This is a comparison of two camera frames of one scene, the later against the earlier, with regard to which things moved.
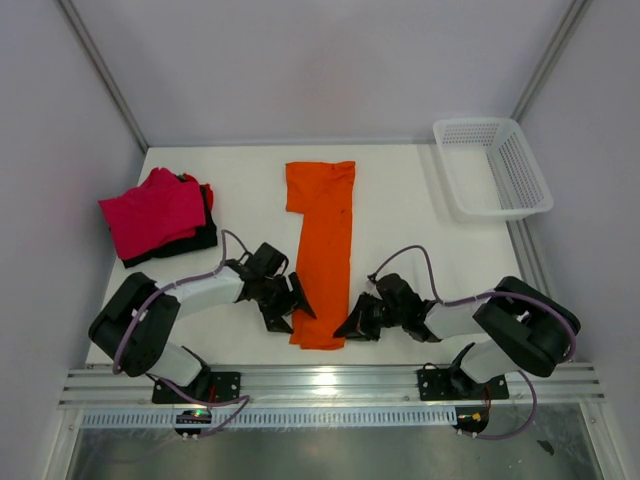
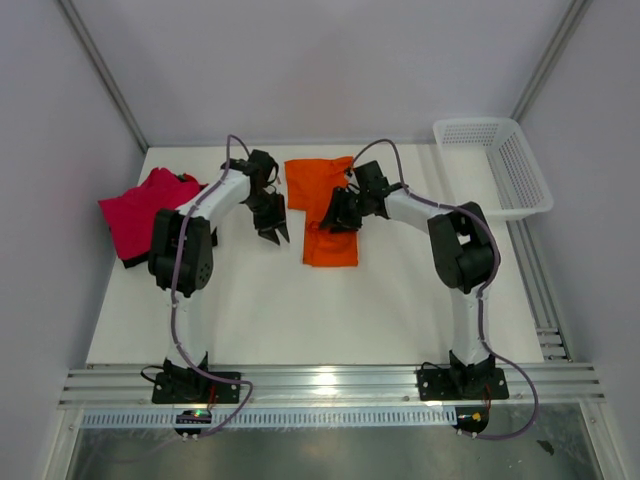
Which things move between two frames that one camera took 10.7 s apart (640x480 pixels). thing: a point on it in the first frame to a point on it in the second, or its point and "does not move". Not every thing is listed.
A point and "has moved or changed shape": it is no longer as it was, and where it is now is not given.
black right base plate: x=455 y=384 does not move
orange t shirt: x=321 y=195 has moved or changed shape
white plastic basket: x=489 y=169 does not move
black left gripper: x=277 y=323 to x=278 y=219
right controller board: x=471 y=419 does not move
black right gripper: x=355 y=327 to x=333 y=214
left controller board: x=193 y=417 does not move
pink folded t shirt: x=161 y=211 does not move
